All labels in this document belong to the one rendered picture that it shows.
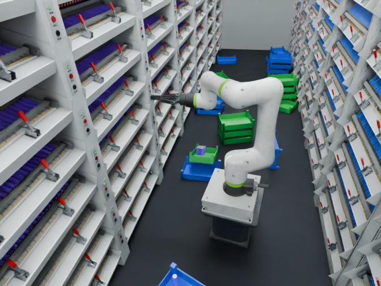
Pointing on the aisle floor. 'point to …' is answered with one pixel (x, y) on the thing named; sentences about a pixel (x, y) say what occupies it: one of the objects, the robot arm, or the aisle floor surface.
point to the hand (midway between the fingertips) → (156, 97)
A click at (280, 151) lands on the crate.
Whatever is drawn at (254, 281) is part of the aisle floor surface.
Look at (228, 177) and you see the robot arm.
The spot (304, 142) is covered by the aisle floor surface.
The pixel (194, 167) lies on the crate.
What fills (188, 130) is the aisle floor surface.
